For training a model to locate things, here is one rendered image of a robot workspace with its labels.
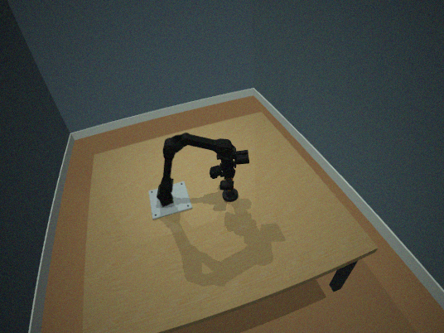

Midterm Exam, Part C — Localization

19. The dark grey round pedestal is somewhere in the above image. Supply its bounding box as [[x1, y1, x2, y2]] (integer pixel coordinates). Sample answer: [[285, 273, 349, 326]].
[[222, 189, 239, 202]]

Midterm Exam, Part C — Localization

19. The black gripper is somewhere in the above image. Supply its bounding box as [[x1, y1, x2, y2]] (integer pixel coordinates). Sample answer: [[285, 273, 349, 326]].
[[220, 162, 236, 191]]

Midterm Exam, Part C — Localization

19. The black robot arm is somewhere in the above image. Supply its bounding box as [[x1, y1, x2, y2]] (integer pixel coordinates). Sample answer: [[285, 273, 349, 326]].
[[157, 133, 249, 207]]

